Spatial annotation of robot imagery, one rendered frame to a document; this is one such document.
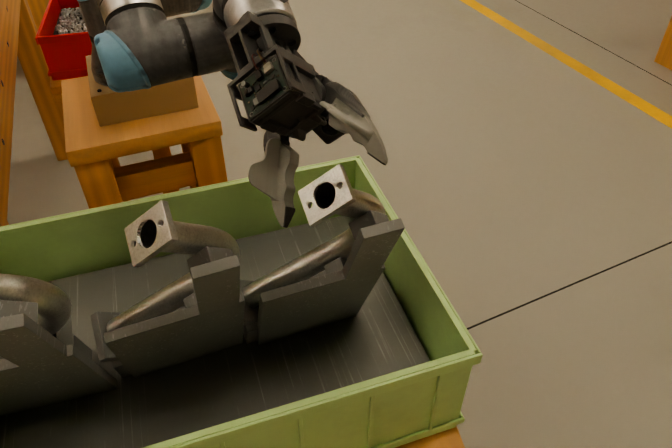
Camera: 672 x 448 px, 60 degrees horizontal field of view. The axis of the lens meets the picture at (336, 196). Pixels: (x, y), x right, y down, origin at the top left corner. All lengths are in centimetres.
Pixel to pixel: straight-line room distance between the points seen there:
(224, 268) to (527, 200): 203
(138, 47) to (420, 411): 56
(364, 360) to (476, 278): 132
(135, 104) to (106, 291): 49
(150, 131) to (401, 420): 81
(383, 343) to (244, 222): 31
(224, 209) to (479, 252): 140
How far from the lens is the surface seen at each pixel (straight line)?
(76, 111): 142
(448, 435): 85
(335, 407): 68
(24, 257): 100
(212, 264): 55
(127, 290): 96
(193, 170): 137
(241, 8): 66
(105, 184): 135
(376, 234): 57
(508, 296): 209
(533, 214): 243
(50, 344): 62
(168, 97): 132
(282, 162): 61
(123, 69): 75
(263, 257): 96
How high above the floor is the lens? 154
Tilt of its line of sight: 40 degrees down
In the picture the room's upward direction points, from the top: straight up
